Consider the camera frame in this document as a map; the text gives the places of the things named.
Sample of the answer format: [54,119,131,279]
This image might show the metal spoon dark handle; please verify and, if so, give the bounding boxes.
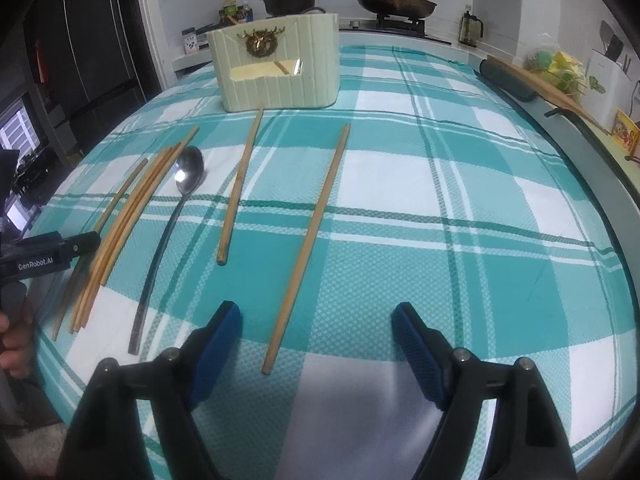
[127,145,207,356]

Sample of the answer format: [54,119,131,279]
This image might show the person's left hand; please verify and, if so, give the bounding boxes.
[0,285,37,380]

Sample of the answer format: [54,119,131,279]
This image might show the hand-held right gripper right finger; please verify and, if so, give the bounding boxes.
[391,301,578,480]

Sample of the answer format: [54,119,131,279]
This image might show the teal plaid tablecloth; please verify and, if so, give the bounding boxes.
[37,42,631,480]

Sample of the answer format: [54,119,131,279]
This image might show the dark refrigerator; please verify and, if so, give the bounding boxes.
[22,0,153,161]

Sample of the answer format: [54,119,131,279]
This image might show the grey cleaver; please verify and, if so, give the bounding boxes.
[599,20,627,61]

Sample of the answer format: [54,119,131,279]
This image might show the white box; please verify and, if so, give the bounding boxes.
[589,49,638,122]

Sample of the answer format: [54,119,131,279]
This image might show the window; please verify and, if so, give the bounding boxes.
[0,101,40,160]

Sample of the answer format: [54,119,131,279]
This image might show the long wooden board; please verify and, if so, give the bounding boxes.
[492,56,610,135]

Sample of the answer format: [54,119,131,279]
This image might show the black rolled mat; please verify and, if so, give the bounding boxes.
[479,58,540,102]

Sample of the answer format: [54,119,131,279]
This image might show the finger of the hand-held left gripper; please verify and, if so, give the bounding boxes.
[30,231,101,267]

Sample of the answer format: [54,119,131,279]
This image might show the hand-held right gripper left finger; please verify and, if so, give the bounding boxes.
[59,301,242,480]

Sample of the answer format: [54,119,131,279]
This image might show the small colourful box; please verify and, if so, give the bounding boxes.
[612,109,640,155]

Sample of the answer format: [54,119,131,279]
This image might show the black cooking pot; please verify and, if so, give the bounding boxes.
[259,0,322,17]

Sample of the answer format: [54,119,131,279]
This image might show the plastic bag colourful contents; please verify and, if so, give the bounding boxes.
[524,35,587,95]

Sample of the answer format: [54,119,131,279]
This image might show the glass french press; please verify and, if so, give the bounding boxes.
[459,4,485,47]

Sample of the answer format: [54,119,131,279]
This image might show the cream ribbed utensil holder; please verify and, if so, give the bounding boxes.
[206,11,341,113]

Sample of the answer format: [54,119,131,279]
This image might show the gas stove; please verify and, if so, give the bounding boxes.
[339,14,453,45]

